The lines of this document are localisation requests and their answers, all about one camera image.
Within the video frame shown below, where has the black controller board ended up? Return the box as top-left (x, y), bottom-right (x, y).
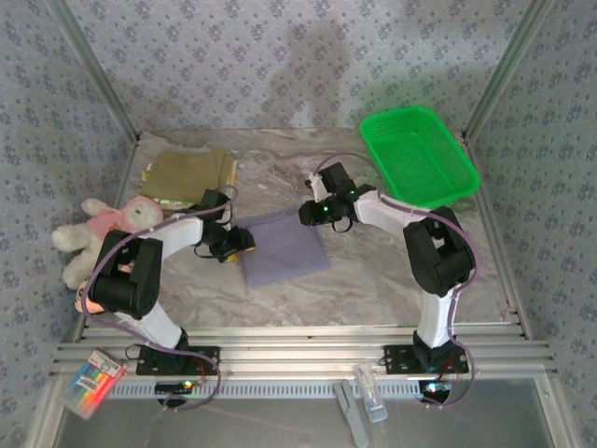
top-left (155, 380), bottom-right (195, 394)
top-left (419, 380), bottom-right (453, 396)

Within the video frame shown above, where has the white plush bunny pink hoodie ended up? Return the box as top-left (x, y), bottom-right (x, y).
top-left (50, 195), bottom-right (164, 290)

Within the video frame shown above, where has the pack of coloured markers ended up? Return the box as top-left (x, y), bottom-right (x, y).
top-left (60, 347), bottom-right (130, 419)

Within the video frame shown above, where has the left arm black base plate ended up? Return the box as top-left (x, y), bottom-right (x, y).
top-left (135, 345), bottom-right (221, 377)

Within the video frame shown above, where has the left black controller board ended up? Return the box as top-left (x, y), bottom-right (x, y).
top-left (155, 380), bottom-right (195, 394)

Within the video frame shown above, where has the plush doll pink striped dress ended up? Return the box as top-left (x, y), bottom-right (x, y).
top-left (74, 278), bottom-right (107, 316)

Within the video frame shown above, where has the grey plastic clip tool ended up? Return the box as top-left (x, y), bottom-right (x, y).
top-left (332, 380), bottom-right (370, 448)

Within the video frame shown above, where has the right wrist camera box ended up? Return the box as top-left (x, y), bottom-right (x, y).
top-left (305, 173), bottom-right (328, 203)

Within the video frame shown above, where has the olive brown skirt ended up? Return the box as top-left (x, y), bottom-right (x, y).
top-left (139, 148), bottom-right (234, 206)

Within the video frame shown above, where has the aluminium rail frame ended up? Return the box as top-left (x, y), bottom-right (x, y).
top-left (50, 324), bottom-right (559, 379)

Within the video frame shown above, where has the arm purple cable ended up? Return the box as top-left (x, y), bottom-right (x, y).
top-left (81, 185), bottom-right (242, 413)
top-left (314, 151), bottom-right (481, 410)

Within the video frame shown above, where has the lavender grey skirt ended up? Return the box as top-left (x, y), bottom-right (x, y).
top-left (235, 208), bottom-right (331, 288)

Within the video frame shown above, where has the pastel pink flower skirt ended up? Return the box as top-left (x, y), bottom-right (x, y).
top-left (222, 157), bottom-right (240, 190)

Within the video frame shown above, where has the lemon print skirt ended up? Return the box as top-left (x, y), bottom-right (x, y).
top-left (141, 161), bottom-right (193, 210)

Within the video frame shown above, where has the right black controller board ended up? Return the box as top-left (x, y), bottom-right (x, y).
top-left (419, 380), bottom-right (453, 396)

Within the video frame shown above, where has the grey slotted cable duct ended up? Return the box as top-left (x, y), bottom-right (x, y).
top-left (109, 382), bottom-right (423, 400)

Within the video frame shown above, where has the clear plastic bottle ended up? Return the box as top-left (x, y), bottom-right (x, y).
top-left (353, 363), bottom-right (391, 424)

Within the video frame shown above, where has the aluminium corner post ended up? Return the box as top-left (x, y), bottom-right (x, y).
top-left (44, 0), bottom-right (142, 144)
top-left (461, 0), bottom-right (557, 144)

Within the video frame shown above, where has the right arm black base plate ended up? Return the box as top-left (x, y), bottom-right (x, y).
top-left (382, 343), bottom-right (470, 374)

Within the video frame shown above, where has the green plastic basket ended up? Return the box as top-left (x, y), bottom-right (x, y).
top-left (358, 105), bottom-right (481, 209)

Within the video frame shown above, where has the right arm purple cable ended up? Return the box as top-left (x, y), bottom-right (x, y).
top-left (314, 151), bottom-right (481, 410)

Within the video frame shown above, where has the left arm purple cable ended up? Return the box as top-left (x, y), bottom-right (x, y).
top-left (81, 185), bottom-right (242, 413)

